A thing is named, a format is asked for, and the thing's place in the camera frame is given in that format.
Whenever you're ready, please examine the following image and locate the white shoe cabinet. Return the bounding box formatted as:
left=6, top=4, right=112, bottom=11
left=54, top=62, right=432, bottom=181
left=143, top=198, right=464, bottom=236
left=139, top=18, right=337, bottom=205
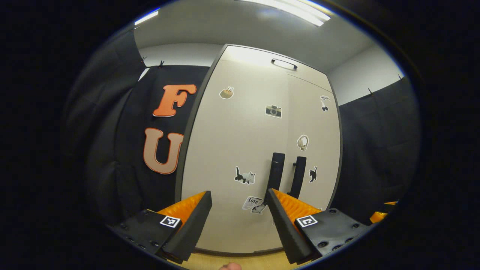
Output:
left=174, top=44, right=344, bottom=256

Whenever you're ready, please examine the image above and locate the small ceiling light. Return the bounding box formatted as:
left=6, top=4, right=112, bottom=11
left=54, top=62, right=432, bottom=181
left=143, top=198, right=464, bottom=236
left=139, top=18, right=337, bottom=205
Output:
left=134, top=10, right=160, bottom=26

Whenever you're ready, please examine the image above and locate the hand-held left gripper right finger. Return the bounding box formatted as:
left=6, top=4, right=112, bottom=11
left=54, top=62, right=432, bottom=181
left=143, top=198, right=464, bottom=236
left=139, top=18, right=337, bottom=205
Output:
left=267, top=189, right=375, bottom=265

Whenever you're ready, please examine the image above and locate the long ceiling light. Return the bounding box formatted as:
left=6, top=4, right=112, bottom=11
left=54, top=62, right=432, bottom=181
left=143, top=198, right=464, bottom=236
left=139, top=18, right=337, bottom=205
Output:
left=236, top=0, right=331, bottom=27

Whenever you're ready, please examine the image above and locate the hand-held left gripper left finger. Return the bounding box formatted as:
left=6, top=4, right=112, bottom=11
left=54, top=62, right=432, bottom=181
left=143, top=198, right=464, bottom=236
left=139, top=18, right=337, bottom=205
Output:
left=106, top=190, right=213, bottom=265

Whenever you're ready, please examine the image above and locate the metal drawer handle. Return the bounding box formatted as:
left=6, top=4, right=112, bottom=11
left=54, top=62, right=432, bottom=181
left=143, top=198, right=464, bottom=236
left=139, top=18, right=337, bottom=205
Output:
left=271, top=58, right=298, bottom=71

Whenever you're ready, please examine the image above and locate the black backdrop cloth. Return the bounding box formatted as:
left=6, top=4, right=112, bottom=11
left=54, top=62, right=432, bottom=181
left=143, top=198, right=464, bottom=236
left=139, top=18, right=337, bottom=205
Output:
left=62, top=28, right=422, bottom=225

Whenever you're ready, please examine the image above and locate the white cabinet drawer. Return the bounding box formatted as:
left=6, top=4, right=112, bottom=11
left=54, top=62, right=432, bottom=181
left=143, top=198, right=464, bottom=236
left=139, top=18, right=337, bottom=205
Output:
left=219, top=46, right=332, bottom=92

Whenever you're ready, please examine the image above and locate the white cabinet door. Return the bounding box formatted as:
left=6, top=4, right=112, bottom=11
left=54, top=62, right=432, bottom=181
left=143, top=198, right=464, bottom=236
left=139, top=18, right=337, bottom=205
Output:
left=287, top=74, right=341, bottom=210
left=181, top=60, right=289, bottom=254

